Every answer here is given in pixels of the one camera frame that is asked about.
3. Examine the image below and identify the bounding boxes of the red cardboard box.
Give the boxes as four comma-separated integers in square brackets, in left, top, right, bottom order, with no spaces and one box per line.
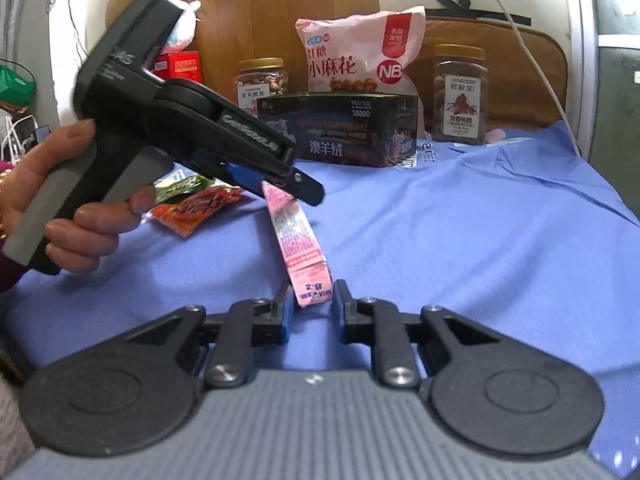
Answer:
[153,51,202,86]

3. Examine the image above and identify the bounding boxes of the pink stick packet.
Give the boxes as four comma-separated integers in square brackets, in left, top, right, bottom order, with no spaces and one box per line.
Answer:
[260,181,333,308]

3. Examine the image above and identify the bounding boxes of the black tape strips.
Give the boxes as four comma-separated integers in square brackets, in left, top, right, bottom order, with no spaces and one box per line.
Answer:
[423,0,533,27]

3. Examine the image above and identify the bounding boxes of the green plastic bag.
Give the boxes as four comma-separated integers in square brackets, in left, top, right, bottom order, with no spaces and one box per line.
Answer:
[0,64,39,107]

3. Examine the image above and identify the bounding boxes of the blue bed sheet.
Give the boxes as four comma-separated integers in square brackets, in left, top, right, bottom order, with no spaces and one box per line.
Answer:
[0,120,640,480]

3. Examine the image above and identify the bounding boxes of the brown padded cushion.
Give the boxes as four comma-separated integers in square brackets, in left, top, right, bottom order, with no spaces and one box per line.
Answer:
[422,15,569,132]

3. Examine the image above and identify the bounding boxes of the nut jar with gold lid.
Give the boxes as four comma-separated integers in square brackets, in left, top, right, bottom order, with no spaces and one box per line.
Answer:
[234,57,292,112]

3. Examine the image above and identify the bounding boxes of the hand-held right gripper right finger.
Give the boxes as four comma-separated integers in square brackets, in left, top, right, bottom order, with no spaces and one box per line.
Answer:
[331,279,503,389]

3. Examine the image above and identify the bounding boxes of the bundle of cables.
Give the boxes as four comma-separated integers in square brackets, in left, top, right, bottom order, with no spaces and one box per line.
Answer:
[0,111,52,162]

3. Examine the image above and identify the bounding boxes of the white charging cable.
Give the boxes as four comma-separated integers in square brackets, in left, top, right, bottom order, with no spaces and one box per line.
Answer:
[466,0,585,160]

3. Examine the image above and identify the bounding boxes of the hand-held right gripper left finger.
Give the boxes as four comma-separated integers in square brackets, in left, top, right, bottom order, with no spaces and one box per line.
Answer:
[125,281,295,389]

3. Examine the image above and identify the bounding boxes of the pink and white snack bag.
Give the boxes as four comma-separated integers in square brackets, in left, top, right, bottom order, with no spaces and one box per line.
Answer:
[294,6,427,97]

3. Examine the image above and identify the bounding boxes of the person's left hand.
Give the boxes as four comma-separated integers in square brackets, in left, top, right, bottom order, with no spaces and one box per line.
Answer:
[0,119,157,276]

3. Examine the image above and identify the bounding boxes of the white plastic bag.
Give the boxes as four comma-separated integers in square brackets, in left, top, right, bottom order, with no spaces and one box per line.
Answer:
[159,0,203,56]

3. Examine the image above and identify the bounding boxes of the red snack packet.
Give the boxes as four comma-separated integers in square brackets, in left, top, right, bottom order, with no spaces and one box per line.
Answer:
[149,184,247,238]

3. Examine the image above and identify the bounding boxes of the grey cabinet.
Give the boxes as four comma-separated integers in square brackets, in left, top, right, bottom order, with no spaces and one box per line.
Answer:
[581,0,640,223]

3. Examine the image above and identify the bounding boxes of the dark snack jar gold lid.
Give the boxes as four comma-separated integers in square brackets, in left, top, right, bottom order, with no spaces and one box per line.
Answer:
[430,44,488,146]

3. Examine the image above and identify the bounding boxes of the black printed box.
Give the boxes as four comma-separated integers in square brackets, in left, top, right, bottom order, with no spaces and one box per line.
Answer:
[255,92,421,169]

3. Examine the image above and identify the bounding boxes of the bright green snack packet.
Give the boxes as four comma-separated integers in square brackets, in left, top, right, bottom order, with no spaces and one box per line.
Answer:
[151,172,212,206]

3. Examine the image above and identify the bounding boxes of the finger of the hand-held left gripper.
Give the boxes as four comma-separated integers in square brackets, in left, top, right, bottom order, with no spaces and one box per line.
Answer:
[192,155,326,208]

